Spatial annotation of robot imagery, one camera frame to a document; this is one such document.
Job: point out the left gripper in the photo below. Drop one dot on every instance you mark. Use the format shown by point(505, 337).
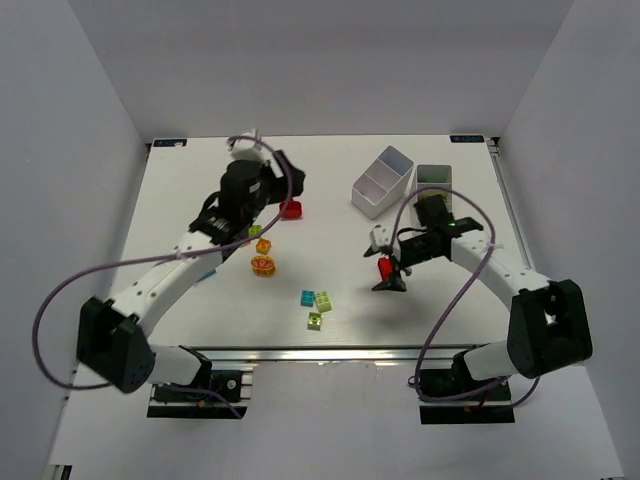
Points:
point(284, 178)

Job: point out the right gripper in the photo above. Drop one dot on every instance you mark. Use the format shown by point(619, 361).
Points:
point(396, 255)

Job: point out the pale green lego brick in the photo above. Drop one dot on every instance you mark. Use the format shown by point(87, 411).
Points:
point(323, 302)

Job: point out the green small lego brick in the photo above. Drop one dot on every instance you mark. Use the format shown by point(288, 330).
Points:
point(255, 230)

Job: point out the pale green printed lego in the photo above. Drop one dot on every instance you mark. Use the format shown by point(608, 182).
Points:
point(314, 321)

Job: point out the orange printed round lego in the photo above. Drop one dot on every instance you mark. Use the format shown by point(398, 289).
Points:
point(263, 265)

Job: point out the cyan long lego brick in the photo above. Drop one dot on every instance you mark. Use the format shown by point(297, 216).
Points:
point(206, 275)

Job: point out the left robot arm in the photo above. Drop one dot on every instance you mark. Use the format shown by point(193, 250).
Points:
point(113, 333)

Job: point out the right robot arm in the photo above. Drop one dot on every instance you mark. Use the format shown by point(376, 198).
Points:
point(548, 327)

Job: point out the large red lego brick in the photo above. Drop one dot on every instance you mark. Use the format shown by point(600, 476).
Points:
point(386, 269)

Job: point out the red rounded lego piece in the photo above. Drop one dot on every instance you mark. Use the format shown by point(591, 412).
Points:
point(291, 210)

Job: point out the orange small lego brick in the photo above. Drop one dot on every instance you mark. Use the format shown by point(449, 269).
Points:
point(263, 246)

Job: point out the cyan small lego brick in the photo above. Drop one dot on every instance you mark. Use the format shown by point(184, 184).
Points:
point(307, 298)

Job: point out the tilted white divided container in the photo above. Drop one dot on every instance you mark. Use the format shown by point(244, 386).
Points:
point(383, 183)

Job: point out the upright white divided container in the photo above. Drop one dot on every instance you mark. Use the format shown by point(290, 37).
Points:
point(432, 180)

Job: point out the left blue table label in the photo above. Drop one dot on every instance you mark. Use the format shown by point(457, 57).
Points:
point(169, 143)

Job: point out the blue table label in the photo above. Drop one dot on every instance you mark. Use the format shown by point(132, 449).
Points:
point(169, 143)
point(464, 139)

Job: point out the right blue table label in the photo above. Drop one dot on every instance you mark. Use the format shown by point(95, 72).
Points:
point(464, 139)

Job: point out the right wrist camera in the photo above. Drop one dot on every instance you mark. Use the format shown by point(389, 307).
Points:
point(381, 238)

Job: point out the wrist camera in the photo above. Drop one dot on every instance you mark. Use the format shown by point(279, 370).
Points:
point(248, 149)
point(381, 238)

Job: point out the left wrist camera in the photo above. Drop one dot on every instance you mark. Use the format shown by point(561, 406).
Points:
point(248, 149)

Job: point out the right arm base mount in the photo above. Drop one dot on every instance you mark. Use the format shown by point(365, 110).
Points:
point(446, 397)

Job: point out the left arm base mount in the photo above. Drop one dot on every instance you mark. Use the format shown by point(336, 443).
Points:
point(210, 392)

